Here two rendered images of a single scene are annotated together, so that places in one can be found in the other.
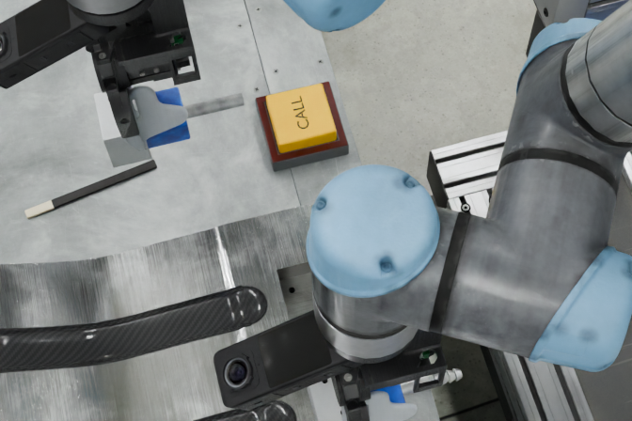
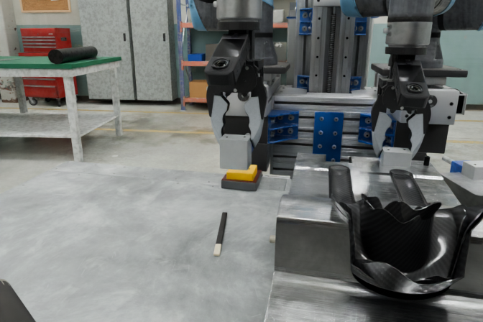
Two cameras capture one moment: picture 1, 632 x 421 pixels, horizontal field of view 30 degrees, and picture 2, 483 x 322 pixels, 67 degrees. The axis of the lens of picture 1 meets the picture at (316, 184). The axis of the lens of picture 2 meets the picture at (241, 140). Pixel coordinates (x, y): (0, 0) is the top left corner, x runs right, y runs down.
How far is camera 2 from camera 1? 108 cm
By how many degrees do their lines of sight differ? 65
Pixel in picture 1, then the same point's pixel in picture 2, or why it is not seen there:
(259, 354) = (408, 82)
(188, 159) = (230, 205)
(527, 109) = not seen: outside the picture
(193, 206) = (256, 210)
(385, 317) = not seen: outside the picture
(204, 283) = (321, 174)
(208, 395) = (382, 183)
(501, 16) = not seen: hidden behind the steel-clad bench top
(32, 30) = (228, 51)
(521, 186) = not seen: outside the picture
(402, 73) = not seen: outside the picture
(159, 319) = (334, 188)
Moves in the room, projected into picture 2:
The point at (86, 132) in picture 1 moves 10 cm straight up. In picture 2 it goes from (185, 226) to (182, 175)
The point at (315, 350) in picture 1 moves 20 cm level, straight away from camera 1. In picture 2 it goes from (413, 67) to (302, 65)
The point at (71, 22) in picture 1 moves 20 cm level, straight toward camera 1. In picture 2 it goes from (242, 38) to (371, 38)
